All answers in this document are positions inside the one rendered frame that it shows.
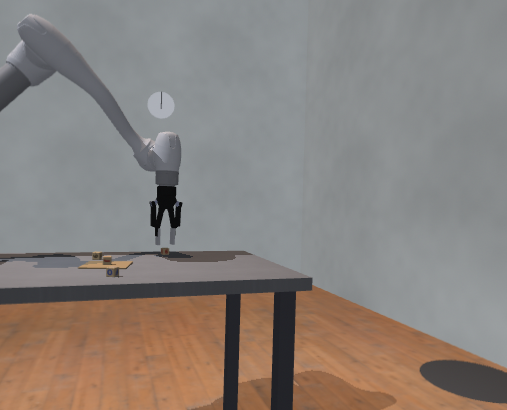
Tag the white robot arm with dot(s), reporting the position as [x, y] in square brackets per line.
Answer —
[47, 50]

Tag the peach flat mat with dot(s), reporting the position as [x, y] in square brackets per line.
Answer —
[99, 265]

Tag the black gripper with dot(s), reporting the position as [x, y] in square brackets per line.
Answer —
[165, 202]

